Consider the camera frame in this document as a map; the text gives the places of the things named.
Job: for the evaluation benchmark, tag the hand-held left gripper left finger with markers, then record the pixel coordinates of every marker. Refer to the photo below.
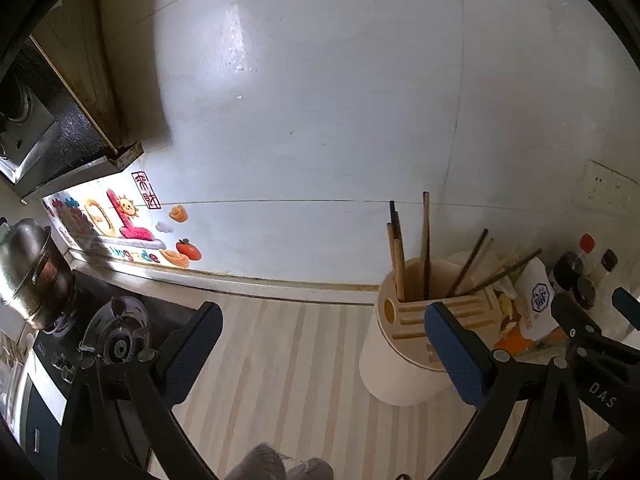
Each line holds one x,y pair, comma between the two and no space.
195,355

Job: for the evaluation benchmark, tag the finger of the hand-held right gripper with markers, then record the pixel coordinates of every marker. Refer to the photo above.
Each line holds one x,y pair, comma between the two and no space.
575,320
627,301

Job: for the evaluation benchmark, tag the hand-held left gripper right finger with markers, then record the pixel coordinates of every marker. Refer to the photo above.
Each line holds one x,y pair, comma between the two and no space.
452,355

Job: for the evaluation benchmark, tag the cream plastic utensil holder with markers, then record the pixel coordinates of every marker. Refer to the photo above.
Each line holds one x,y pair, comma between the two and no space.
400,360

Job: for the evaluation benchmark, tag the dark wooden chopstick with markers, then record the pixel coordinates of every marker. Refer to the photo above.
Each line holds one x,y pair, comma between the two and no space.
473,253
520,262
393,215

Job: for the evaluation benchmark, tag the brown wooden chopstick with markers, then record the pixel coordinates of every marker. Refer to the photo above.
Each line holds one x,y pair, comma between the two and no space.
392,252
484,253
401,275
508,264
426,240

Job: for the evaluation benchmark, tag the black cap jar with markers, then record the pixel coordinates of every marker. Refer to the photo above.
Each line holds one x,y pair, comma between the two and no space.
584,292

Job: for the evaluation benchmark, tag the white bag with blue logo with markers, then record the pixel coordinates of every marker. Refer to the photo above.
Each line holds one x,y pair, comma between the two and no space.
535,305

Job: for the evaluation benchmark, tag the black cap bottle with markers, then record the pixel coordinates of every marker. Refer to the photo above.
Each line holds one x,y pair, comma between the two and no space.
607,260
567,267

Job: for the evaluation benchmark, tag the black gas stove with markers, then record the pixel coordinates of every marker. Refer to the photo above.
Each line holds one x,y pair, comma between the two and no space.
165,310

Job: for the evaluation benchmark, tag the orange package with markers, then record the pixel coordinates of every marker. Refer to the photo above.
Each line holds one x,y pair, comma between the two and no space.
512,342

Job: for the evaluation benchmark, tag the yellow package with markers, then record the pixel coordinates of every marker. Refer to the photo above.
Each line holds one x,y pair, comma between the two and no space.
506,307

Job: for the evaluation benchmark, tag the red cap bottle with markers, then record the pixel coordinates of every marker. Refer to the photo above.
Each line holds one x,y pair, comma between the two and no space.
586,244

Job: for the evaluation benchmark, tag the gas stove burner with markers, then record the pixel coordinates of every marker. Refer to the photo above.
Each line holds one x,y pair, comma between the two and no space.
117,340

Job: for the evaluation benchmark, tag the grey cloth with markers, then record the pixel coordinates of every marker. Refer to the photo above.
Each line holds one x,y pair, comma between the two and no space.
260,465

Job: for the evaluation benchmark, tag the steel cooking pot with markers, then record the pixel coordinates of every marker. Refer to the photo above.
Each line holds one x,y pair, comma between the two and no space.
30,265

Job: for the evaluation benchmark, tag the steel range hood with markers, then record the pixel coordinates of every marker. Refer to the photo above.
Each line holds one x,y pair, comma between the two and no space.
50,125

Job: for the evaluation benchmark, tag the orange persimmon wall sticker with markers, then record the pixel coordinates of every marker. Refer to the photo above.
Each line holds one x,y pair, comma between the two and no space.
188,250

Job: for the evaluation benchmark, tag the white wall outlet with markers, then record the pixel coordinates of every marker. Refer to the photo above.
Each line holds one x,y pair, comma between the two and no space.
605,187

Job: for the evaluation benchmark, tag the colourful wall sticker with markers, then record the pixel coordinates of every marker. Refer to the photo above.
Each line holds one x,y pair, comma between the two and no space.
125,225

